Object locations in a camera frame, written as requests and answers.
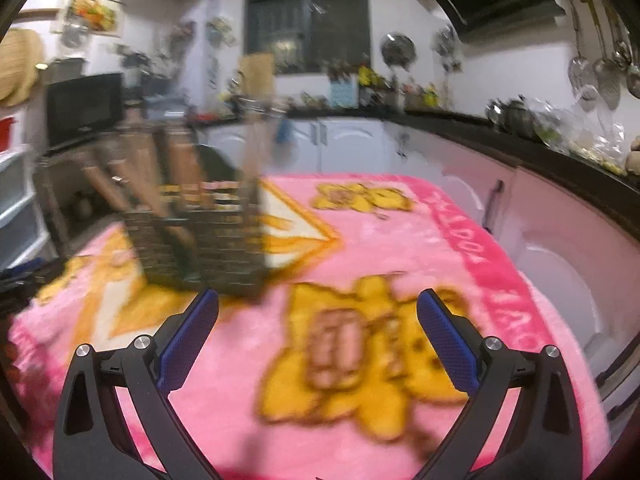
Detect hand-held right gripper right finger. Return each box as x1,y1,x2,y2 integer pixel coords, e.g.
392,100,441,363
415,288,583,480

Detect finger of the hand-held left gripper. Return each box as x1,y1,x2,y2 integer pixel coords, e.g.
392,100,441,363
0,281,43,315
0,257,66,282

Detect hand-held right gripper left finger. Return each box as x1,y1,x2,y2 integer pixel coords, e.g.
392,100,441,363
52,287,221,480

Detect dark green plastic utensil holder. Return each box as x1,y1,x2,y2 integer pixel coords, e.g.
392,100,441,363
122,145,269,297

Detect bunch of wooden chopsticks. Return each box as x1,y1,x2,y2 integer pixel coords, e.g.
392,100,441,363
80,89,272,242

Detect row of hanging metal utensils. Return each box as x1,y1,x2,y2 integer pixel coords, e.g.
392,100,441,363
567,0,640,112

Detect plastic drawer unit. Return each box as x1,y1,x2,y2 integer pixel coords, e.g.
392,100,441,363
0,145,54,272

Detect pink printed blanket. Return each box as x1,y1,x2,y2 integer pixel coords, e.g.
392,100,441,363
7,174,608,480

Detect white kitchen cabinets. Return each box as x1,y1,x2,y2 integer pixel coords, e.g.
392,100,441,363
200,117,640,413

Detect black microwave oven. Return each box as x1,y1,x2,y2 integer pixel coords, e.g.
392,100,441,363
45,72,125,149

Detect round bamboo board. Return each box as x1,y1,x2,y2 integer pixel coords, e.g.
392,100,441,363
0,27,44,109

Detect grey pot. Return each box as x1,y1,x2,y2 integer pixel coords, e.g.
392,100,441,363
47,57,86,84

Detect black kitchen countertop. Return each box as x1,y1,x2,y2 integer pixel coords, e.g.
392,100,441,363
195,105,640,242

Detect large steel kettle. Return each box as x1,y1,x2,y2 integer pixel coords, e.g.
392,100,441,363
505,97,537,139

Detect small steel kettle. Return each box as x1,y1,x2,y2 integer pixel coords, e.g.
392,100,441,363
487,100,507,131

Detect clear plastic food bags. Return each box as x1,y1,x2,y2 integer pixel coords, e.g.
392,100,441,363
530,97,629,174

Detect wooden rolling pin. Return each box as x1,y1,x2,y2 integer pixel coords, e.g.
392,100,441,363
12,7,59,24

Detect blue knife block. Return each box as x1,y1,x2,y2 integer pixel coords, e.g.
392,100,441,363
330,80,359,109

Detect wooden cutting board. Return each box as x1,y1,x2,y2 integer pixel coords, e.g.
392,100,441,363
239,52,276,94

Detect hanging small kitchen tools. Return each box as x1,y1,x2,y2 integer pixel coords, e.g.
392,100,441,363
432,25,461,74

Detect metal pot lid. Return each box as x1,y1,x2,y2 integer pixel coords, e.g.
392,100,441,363
380,32,417,69

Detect dark kitchen window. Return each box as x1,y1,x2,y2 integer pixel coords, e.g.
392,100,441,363
245,0,372,77

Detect fruit wall poster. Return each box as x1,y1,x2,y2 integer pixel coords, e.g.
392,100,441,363
59,0,124,39

